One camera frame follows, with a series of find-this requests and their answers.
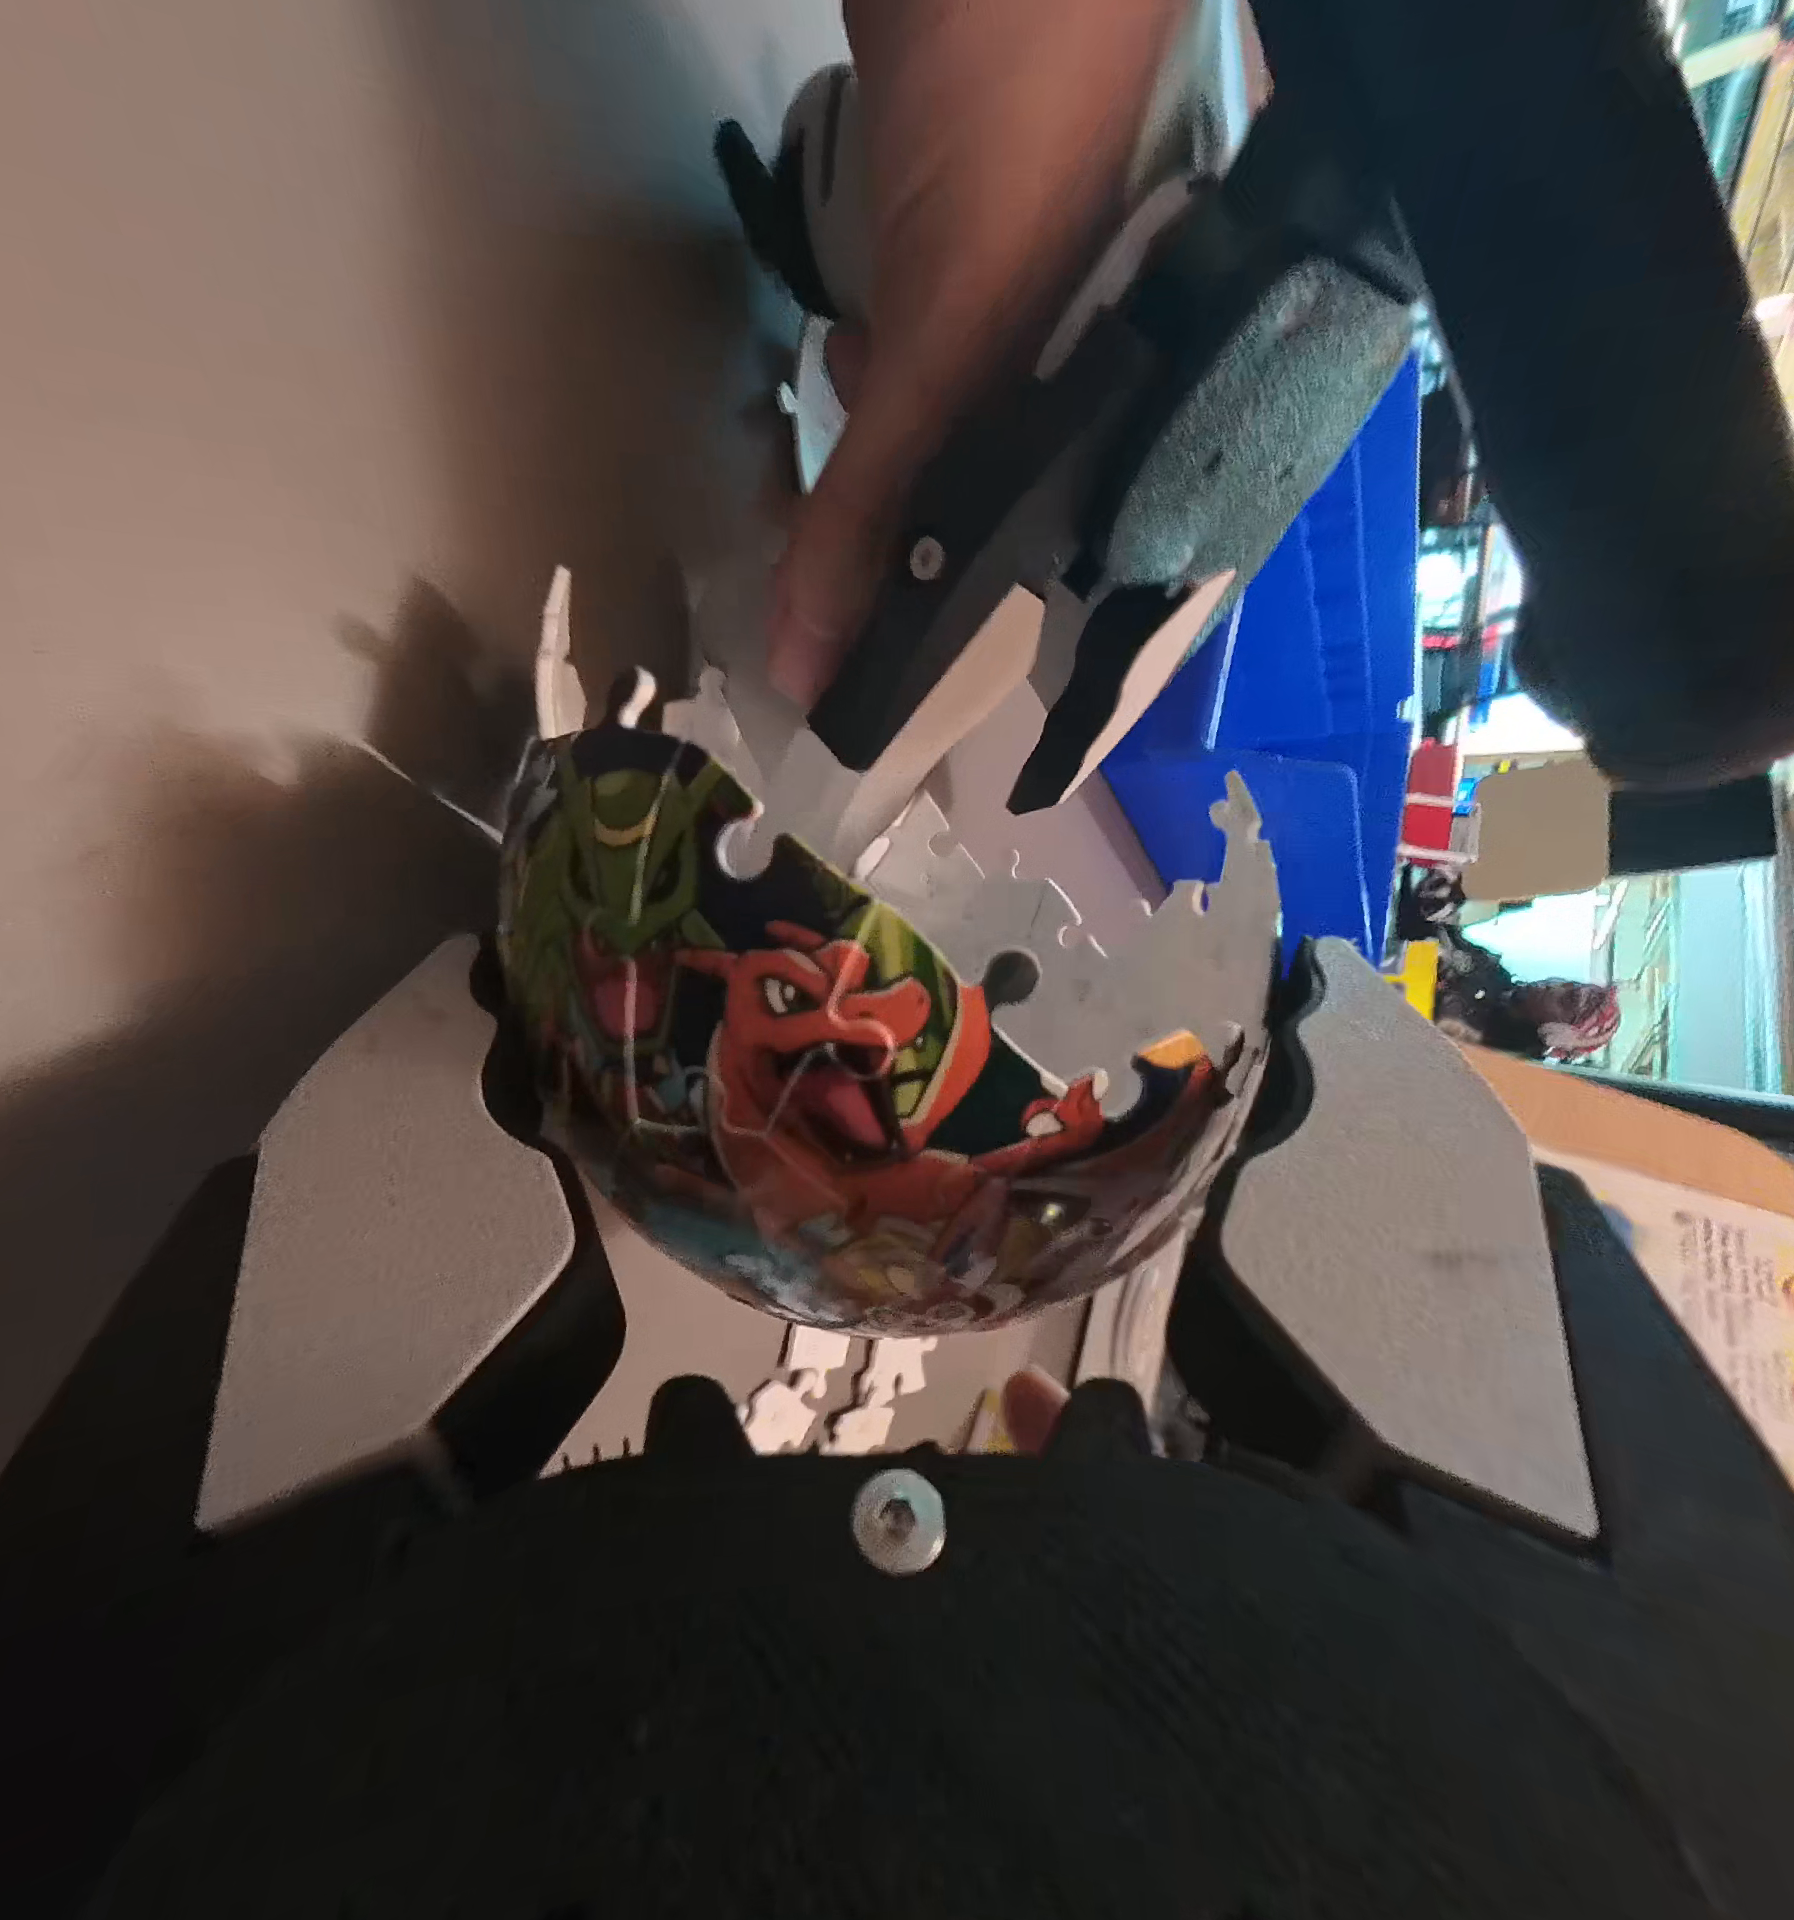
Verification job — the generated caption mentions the cardboard box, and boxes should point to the cardboard box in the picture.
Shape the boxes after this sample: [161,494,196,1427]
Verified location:
[1458,1047,1794,1230]

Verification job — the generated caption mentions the person's left hand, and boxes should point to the person's left hand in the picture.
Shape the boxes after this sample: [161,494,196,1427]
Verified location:
[762,0,1245,707]

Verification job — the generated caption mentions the red box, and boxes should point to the red box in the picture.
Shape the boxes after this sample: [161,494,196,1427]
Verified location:
[1398,742,1484,869]

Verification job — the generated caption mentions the grey puzzle piece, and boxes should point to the grey puzzle piece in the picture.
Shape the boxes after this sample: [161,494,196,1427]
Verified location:
[747,1327,857,1455]
[777,322,853,495]
[837,1331,941,1454]

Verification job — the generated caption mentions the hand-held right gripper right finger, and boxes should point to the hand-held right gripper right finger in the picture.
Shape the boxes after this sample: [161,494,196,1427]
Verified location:
[1171,936,1603,1544]

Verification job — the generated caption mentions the blue plastic bin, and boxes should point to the blue plastic bin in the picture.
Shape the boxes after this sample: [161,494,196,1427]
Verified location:
[1100,353,1425,963]

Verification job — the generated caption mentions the printed paper sheet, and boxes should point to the printed paper sheet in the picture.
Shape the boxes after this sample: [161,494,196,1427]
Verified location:
[1608,1193,1794,1594]

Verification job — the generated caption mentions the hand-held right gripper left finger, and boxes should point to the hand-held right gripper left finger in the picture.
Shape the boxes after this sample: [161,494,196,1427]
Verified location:
[196,933,629,1535]

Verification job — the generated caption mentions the storage shelving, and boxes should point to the storage shelving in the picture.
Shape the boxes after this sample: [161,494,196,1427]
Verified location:
[1661,0,1794,452]

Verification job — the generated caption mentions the colourful puzzle ball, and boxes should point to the colourful puzzle ball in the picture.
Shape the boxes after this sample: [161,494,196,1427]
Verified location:
[494,567,1281,1337]

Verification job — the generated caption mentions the beige and black panel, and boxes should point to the beige and black panel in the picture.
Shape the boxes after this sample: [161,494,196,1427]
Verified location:
[1473,761,1781,905]

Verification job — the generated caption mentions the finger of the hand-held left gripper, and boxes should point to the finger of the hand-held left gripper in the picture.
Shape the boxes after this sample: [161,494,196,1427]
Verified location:
[765,582,1052,879]
[1006,567,1240,819]

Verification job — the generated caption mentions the black bar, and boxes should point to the black bar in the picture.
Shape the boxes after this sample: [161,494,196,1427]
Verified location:
[1573,1070,1794,1170]

